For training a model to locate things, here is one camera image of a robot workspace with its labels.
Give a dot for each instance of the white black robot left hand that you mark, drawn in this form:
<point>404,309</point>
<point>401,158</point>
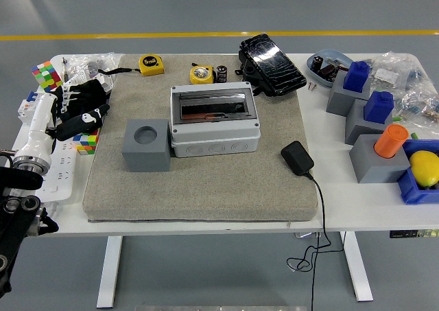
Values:
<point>39,125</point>

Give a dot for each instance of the smoky transparent box lid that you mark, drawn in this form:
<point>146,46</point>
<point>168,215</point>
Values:
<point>212,98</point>

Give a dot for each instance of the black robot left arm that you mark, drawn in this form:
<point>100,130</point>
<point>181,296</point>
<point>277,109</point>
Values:
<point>13,218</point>

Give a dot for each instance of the grey electrical junction box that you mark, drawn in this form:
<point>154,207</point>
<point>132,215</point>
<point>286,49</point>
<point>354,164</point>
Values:
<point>216,143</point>

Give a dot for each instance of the white circuit breaker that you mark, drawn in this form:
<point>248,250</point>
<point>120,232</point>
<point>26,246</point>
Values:
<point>24,112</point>

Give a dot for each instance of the large colourful puzzle cube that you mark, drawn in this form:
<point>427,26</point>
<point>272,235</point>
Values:
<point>46,75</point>

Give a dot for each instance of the small colourful puzzle cube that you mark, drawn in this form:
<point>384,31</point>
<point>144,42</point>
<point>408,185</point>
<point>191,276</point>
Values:
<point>87,144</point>

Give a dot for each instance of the white power strip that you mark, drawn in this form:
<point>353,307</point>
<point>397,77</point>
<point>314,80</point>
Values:
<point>61,173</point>

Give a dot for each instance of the slim metal screwdriver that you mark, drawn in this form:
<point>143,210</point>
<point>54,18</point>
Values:
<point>64,69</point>

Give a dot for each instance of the black cloth glove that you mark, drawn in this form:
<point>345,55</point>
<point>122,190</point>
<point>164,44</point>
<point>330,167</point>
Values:
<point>97,91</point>

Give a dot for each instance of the white purple small carton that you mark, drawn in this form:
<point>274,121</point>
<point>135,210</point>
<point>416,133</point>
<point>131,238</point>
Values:
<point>106,82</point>

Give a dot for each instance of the clear plastic bag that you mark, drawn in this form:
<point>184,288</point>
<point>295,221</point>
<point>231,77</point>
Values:
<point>103,62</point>

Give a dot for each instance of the grey block with round hole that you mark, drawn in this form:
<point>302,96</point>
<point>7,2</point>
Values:
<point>147,160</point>

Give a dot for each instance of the square yellow tape measure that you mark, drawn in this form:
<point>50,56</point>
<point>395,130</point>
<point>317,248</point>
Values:
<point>151,65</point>

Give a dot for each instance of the white table leg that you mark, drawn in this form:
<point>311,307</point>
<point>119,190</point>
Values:
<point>358,270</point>
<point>109,273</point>

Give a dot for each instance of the round yellow tape measure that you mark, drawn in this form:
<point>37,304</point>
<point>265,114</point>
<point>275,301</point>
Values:
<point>201,75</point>

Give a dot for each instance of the black cylinder capacitor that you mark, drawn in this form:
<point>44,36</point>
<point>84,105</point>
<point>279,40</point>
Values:
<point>222,75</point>

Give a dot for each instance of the grey-brown mat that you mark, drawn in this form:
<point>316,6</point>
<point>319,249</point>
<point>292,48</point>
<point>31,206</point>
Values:
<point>223,187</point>

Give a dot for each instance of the shiny black case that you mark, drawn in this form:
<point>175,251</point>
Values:
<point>274,67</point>

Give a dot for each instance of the black power adapter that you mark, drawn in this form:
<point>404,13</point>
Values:
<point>296,156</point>

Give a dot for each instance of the blue-grey dish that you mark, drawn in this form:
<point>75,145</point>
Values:
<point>317,75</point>

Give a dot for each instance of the black capacitor in dish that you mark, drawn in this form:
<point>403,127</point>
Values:
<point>317,63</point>

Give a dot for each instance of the brown electronic components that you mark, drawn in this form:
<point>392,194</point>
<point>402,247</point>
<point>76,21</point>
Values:
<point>326,71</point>

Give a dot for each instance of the grey holder block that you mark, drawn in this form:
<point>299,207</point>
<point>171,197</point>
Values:
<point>374,167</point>
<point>356,125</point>
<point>337,101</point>

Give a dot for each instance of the blue bottle-shaped block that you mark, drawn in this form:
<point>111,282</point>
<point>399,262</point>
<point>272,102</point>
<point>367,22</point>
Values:
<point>356,75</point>
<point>377,106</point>

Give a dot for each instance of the clear bag of components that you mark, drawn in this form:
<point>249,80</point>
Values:
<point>394,69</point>
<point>418,101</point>

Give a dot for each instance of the blue plastic bin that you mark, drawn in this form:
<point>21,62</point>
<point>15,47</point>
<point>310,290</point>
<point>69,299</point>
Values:
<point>409,191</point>

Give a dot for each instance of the black table control panel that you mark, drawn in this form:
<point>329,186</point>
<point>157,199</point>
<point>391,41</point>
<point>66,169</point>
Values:
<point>411,233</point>

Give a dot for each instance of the yellow lemon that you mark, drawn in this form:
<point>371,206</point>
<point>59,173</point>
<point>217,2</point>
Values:
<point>425,168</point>

